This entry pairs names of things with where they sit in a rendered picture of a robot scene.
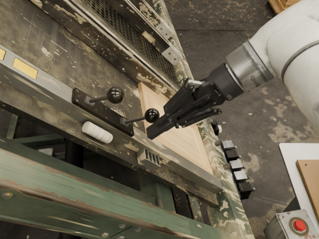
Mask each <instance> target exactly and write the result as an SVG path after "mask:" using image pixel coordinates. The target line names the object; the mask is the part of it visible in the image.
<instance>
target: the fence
mask: <svg viewBox="0 0 319 239"><path fill-rule="evenodd" d="M0 49H2V50H3V51H5V55H4V58H3V60H1V59H0V80H1V81H3V82H5V83H7V84H8V85H10V86H12V87H14V88H16V89H18V90H20V91H22V92H24V93H25V94H27V95H29V96H31V97H33V98H35V99H37V100H39V101H41V102H42V103H44V104H46V105H48V106H50V107H52V108H54V109H56V110H57V111H59V112H61V113H63V114H65V115H67V116H69V117H71V118H73V119H75V120H77V121H79V122H80V123H82V124H84V123H86V122H87V121H89V122H91V123H93V124H95V125H97V126H99V127H100V128H102V129H104V130H106V131H108V132H109V133H110V134H112V136H113V140H114V141H116V142H118V143H120V144H122V145H124V146H126V147H127V148H129V149H131V150H133V151H135V152H138V151H140V150H141V149H143V148H145V149H147V150H148V151H150V152H152V153H154V154H156V155H158V156H159V162H160V165H161V166H163V167H165V168H167V169H169V170H171V171H173V172H175V173H176V174H178V175H180V176H182V177H184V178H186V179H188V180H190V181H192V182H194V183H196V184H198V185H199V186H201V187H203V188H205V189H207V190H209V191H211V192H213V193H214V194H217V193H219V192H221V191H223V190H224V189H223V186H222V184H221V181H220V179H219V178H217V177H215V176H214V175H212V174H211V173H209V172H207V171H206V170H204V169H203V168H201V167H199V166H197V165H196V164H194V163H192V162H191V161H189V160H188V159H186V158H184V157H183V156H181V155H180V154H178V153H176V152H175V151H173V150H171V149H170V148H168V147H166V146H165V145H163V144H162V143H160V142H158V141H157V140H155V139H153V140H151V139H149V138H147V134H145V133H143V132H142V131H140V130H139V129H137V128H135V127H133V130H134V136H133V137H130V136H129V135H127V134H125V133H123V132H122V131H120V130H118V129H116V128H115V127H113V126H111V125H109V124H108V123H106V122H104V121H103V120H101V119H99V118H97V117H96V116H94V115H92V114H90V113H89V112H87V111H85V110H83V109H81V108H80V107H78V106H76V105H74V104H73V103H72V94H73V89H72V88H70V87H68V86H67V85H65V84H63V83H62V82H60V81H59V80H57V79H55V78H54V77H52V76H50V75H49V74H47V73H45V72H44V71H42V70H40V69H39V68H37V67H35V66H34V65H32V64H31V63H29V62H27V61H26V60H24V59H23V58H21V57H19V56H18V55H16V54H14V53H13V52H11V51H9V50H8V49H6V48H4V47H3V46H1V45H0ZM15 58H17V59H18V60H20V61H22V62H23V63H25V64H27V65H28V66H30V67H32V68H33V69H35V70H37V75H36V79H34V78H32V77H30V76H29V75H27V74H25V73H24V72H22V71H20V70H18V69H17V68H15V67H13V63H14V60H15Z"/></svg>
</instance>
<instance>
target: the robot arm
mask: <svg viewBox="0 0 319 239"><path fill-rule="evenodd" d="M248 42H249V43H248ZM248 42H246V43H243V45H242V46H240V47H239V48H237V49H236V50H235V51H233V52H232V53H230V54H229V55H228V56H226V57H225V60H226V62H227V64H225V63H222V64H221V65H219V66H218V67H217V68H215V69H214V70H212V71H211V72H210V74H209V76H208V77H206V78H203V79H201V80H199V81H193V80H192V78H191V77H188V78H187V79H186V81H185V83H184V85H183V86H182V87H181V88H180V89H179V90H178V91H177V92H176V93H175V95H174V96H173V97H172V98H171V99H170V100H169V101H168V102H167V103H166V104H165V105H164V106H163V109H164V113H165V114H164V115H163V116H161V117H160V118H158V119H157V120H156V121H155V122H154V123H153V124H151V125H150V126H148V127H147V128H146V132H147V138H149V139H151V140H153V139H154V138H156V137H157V136H159V135H160V134H162V133H164V132H166V131H168V130H170V129H171V128H173V127H174V126H175V128H176V129H178V128H179V126H181V127H182V128H185V127H188V126H190V125H192V124H194V123H197V122H199V121H201V120H204V119H206V118H208V117H211V116H214V115H219V114H221V113H222V111H221V105H222V104H223V103H224V102H225V101H226V100H227V101H232V100H233V99H235V98H236V97H238V96H240V95H241V94H243V93H244V89H245V90H246V91H247V92H248V93H251V92H253V91H254V90H256V89H257V88H259V87H261V86H262V85H264V84H265V83H267V82H269V81H271V80H272V77H273V78H275V77H277V76H278V77H279V78H280V79H281V80H282V81H283V82H284V84H285V85H286V87H287V89H288V91H289V93H290V96H291V98H292V99H293V101H294V102H295V104H296V106H297V107H298V108H299V110H300V111H301V113H302V114H303V115H304V117H305V118H306V119H307V121H308V122H309V123H310V124H311V125H312V127H313V128H314V129H315V130H316V131H317V132H318V133H319V0H301V1H299V2H298V3H296V4H294V5H292V6H290V7H289V8H287V9H286V10H284V11H282V12H281V13H279V14H278V15H277V16H275V17H274V18H272V19H271V20H270V21H268V22H267V23H266V24H265V25H263V26H262V27H261V28H260V29H259V30H258V31H257V33H256V34H255V35H254V36H253V37H252V38H251V39H250V40H248ZM249 44H250V45H251V46H252V47H251V46H250V45H249ZM256 54H257V55H256ZM259 58H260V59H259ZM265 67H266V68H267V69H266V68H265ZM268 71H269V72H268ZM270 74H271V75H270ZM271 76H272V77H271ZM185 121H186V122H185Z"/></svg>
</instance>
